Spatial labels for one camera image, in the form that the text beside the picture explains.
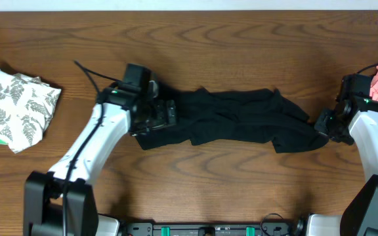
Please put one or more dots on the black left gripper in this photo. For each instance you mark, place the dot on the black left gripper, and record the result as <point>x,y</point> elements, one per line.
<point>161,119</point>

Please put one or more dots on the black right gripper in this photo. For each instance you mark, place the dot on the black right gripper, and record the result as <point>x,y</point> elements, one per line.
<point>320,126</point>

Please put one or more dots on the black t-shirt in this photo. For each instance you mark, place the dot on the black t-shirt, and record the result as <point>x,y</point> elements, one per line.
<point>258,116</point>

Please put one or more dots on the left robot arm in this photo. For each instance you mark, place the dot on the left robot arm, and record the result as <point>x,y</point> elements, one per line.
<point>61,201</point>

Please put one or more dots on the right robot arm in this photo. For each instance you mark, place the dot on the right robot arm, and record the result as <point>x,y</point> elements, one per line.
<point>361,215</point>

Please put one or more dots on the white fern-print fabric bag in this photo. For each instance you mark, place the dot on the white fern-print fabric bag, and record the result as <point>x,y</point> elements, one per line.
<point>27,107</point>

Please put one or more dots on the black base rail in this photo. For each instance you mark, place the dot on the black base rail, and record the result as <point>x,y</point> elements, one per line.
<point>271,225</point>

